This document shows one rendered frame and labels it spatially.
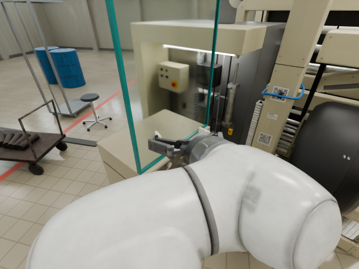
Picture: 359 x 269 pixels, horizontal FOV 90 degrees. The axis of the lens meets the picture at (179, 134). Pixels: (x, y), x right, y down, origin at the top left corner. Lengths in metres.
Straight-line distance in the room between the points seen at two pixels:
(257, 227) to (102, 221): 0.13
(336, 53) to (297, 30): 0.33
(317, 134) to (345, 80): 0.52
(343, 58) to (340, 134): 0.44
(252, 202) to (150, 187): 0.10
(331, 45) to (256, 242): 1.19
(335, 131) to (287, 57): 0.40
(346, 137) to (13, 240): 2.76
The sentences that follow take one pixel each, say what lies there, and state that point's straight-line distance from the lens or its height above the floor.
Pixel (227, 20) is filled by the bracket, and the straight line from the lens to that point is 1.47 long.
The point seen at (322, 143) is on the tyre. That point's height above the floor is 1.39.
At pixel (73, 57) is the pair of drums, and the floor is 0.80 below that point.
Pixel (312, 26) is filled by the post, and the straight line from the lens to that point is 1.04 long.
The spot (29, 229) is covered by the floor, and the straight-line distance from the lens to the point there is 2.63.
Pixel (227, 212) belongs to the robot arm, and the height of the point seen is 1.71.
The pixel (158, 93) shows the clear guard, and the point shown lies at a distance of 0.73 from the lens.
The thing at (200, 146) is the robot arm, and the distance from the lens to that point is 0.31.
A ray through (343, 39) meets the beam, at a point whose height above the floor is 1.75.
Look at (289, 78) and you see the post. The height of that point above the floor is 1.60.
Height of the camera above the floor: 1.87
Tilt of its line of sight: 34 degrees down
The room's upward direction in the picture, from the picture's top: straight up
